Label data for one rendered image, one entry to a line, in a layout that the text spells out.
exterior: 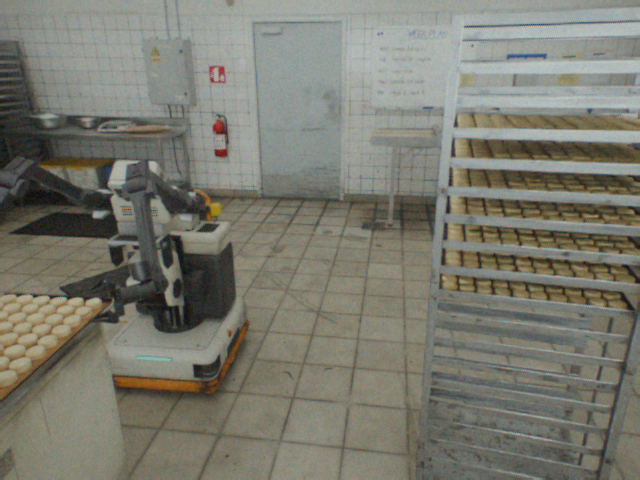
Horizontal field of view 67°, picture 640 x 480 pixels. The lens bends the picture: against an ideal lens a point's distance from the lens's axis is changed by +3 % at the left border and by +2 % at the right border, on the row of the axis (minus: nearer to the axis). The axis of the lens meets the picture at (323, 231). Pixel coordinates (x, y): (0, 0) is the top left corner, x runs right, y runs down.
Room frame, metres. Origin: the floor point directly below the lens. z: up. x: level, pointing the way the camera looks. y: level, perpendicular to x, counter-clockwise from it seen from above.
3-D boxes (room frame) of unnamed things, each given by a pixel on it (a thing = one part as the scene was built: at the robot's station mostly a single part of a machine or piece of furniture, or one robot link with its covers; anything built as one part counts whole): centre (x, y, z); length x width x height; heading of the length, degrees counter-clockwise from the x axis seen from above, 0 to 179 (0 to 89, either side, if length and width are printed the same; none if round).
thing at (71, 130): (5.66, 2.62, 0.49); 1.90 x 0.72 x 0.98; 82
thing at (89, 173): (5.68, 2.76, 0.36); 0.47 x 0.38 x 0.26; 172
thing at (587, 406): (1.39, -0.67, 0.60); 0.64 x 0.03 x 0.03; 76
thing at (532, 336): (1.77, -0.77, 0.60); 0.64 x 0.03 x 0.03; 76
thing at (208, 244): (2.51, 0.82, 0.59); 0.55 x 0.34 x 0.83; 83
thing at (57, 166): (5.74, 3.16, 0.36); 0.47 x 0.39 x 0.26; 170
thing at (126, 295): (1.39, 0.64, 0.99); 0.07 x 0.07 x 0.10; 38
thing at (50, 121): (5.72, 3.16, 0.95); 0.39 x 0.39 x 0.14
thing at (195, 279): (2.25, 0.79, 0.55); 0.28 x 0.27 x 0.25; 83
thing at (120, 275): (3.45, 1.69, 0.01); 0.60 x 0.40 x 0.03; 138
